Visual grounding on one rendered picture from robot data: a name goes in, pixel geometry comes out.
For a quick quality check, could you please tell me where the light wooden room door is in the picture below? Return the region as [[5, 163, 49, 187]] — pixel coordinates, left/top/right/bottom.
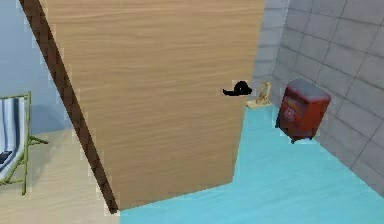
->
[[18, 0, 267, 215]]

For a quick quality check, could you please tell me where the red cabinet with grey top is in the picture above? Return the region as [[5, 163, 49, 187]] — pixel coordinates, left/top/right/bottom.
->
[[275, 78, 332, 145]]

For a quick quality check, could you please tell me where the black door handle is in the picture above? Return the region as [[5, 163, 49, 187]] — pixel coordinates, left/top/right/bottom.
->
[[222, 80, 253, 98]]

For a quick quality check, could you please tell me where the striped deck chair green frame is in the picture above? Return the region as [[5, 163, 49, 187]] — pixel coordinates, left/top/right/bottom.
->
[[0, 90, 50, 197]]

